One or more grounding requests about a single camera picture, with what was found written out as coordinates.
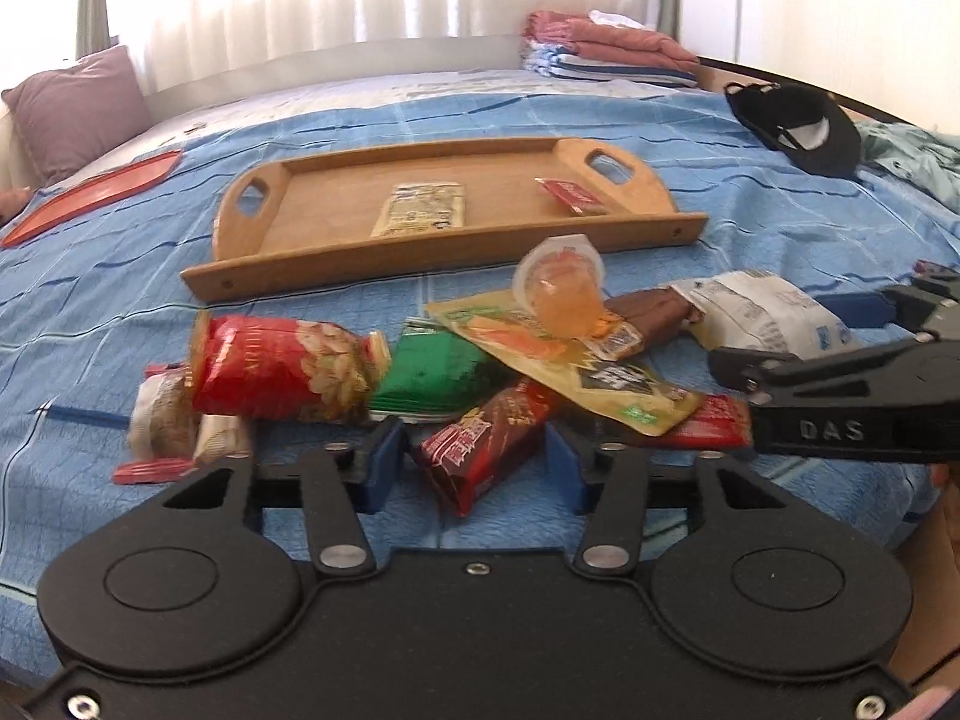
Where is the white candy packet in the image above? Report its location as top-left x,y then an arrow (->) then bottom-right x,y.
193,412 -> 256,466

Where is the teal cloth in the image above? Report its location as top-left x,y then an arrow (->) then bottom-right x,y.
855,120 -> 960,218

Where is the beige biscuit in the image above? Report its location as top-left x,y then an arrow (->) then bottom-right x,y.
127,371 -> 202,462

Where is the white snack packet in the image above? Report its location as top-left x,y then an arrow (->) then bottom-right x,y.
667,270 -> 863,361

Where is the green snack packet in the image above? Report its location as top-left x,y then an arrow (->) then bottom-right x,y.
367,319 -> 500,417

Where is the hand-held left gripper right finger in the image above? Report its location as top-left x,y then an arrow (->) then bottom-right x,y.
546,421 -> 788,580

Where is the pale yellow snack packet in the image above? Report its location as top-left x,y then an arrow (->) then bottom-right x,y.
371,181 -> 467,239

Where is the red flat snack packet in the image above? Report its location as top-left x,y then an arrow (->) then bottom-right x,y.
660,394 -> 755,451

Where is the small red sachet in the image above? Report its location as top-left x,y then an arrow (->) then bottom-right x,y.
535,176 -> 603,215

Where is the red peanut packet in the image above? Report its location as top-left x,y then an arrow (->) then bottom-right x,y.
187,313 -> 391,425

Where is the blue checked blanket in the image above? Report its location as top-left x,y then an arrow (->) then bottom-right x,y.
0,86 -> 960,683

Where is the folded clothes stack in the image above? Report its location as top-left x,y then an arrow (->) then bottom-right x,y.
523,11 -> 700,74

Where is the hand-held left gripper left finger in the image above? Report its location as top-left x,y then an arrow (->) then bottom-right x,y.
161,416 -> 410,580

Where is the blue white striped folded towel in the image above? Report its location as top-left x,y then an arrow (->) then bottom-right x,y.
521,41 -> 702,91

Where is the orange plastic tray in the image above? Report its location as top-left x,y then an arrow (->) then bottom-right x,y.
0,150 -> 183,248

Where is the wooden serving tray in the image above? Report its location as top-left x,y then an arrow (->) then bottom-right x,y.
180,137 -> 710,303

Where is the purple pillow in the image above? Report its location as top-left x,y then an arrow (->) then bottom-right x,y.
1,45 -> 155,188

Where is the orange jelly cup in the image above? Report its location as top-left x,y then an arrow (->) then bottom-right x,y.
516,234 -> 610,338

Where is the dark red snack bar packet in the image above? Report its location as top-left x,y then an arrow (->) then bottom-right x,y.
416,379 -> 563,517

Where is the white patterned bed sheet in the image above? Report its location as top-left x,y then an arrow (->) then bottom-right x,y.
60,67 -> 706,188

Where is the yellow orange snack pouch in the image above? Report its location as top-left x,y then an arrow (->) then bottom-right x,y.
426,292 -> 706,437

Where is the brown sausage packet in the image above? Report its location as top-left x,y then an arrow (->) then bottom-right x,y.
600,286 -> 702,342

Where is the black cap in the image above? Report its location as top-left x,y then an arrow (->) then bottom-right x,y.
724,81 -> 863,179

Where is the wooden bed frame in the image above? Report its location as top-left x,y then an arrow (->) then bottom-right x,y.
697,56 -> 927,128

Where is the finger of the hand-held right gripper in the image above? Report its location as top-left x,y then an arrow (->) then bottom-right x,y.
709,337 -> 935,406
817,274 -> 960,338

